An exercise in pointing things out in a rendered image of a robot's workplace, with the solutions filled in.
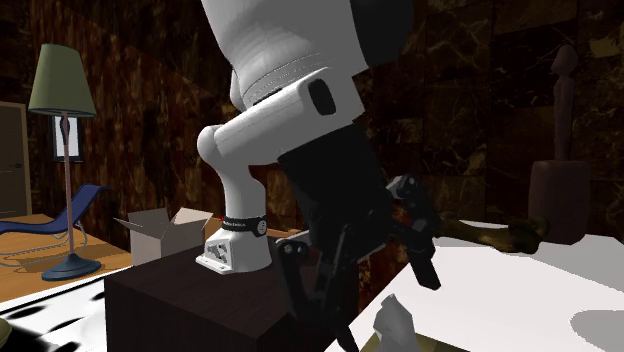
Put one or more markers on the dark robot stand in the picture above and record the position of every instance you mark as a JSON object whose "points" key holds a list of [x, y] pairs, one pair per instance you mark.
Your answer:
{"points": [[185, 302]]}

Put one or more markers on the brown door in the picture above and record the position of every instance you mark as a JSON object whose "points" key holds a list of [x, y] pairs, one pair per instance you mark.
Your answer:
{"points": [[12, 161]]}

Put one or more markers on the grey angular figure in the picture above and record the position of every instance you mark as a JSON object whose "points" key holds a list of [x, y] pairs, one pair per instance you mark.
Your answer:
{"points": [[396, 326]]}

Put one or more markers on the green shade floor lamp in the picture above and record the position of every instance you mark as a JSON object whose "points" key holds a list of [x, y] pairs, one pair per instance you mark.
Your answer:
{"points": [[61, 83]]}

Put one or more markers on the brown wooden figure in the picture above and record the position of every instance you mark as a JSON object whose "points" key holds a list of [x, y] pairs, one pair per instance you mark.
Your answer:
{"points": [[560, 200]]}

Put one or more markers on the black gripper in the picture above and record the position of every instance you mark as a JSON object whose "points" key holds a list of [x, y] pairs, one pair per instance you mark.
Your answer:
{"points": [[336, 185]]}

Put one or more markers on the olive bone-shaped object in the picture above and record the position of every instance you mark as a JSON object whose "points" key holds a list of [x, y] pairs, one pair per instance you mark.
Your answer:
{"points": [[478, 234]]}

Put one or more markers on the olive flat object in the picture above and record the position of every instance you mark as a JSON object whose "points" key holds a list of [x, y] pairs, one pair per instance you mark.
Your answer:
{"points": [[438, 345]]}

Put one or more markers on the blue lounge chair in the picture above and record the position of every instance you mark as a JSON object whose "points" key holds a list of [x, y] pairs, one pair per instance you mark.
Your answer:
{"points": [[34, 226]]}

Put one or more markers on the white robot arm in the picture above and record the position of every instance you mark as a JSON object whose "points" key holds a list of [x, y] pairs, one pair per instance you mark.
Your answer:
{"points": [[273, 44]]}

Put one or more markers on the open cardboard box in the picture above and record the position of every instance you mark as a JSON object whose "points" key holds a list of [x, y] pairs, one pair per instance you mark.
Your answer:
{"points": [[156, 239]]}

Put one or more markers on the dark framed wall picture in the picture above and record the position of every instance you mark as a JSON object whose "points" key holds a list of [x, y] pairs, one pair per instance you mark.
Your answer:
{"points": [[74, 139]]}

